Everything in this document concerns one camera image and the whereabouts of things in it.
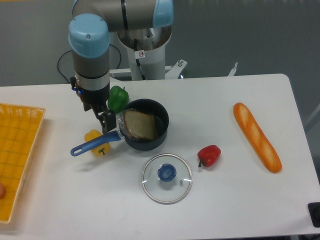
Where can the dark pot with blue handle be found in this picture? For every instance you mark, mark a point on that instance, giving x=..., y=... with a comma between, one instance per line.
x=145, y=105

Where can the yellow woven basket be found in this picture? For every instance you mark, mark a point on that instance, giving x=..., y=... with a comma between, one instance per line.
x=19, y=128

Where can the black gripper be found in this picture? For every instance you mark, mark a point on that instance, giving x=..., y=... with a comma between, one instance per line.
x=97, y=101

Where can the orange baguette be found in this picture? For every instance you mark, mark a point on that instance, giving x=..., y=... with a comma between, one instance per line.
x=256, y=138

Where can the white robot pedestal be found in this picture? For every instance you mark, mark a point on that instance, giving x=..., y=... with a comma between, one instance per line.
x=146, y=53

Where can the black device at table edge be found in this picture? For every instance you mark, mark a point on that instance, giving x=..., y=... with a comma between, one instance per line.
x=314, y=212

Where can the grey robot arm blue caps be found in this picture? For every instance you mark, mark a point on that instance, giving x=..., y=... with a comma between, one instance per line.
x=142, y=26

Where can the glass lid with blue knob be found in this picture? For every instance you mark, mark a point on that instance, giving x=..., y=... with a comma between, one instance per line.
x=166, y=178

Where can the green bell pepper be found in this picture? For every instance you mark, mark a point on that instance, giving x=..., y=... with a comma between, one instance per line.
x=118, y=99

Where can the orange object in basket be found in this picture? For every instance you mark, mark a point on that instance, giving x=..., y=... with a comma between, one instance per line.
x=2, y=190

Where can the wrapped bread slice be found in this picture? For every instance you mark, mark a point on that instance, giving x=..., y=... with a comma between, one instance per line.
x=137, y=125

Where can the red bell pepper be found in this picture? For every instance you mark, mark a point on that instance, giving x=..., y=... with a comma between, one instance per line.
x=208, y=156

